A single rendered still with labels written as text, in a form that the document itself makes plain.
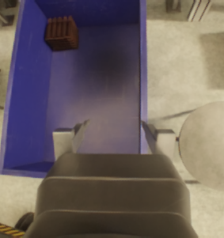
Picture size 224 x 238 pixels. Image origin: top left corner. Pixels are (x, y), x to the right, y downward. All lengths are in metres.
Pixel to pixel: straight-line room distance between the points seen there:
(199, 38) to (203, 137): 0.60
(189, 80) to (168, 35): 0.27
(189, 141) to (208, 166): 0.10
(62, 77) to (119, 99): 0.26
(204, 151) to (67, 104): 0.53
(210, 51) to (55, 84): 0.79
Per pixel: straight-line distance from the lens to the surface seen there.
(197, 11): 1.05
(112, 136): 0.62
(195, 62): 0.98
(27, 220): 0.93
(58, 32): 0.72
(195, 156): 0.62
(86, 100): 0.66
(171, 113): 0.87
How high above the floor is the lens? 0.84
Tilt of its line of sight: 79 degrees down
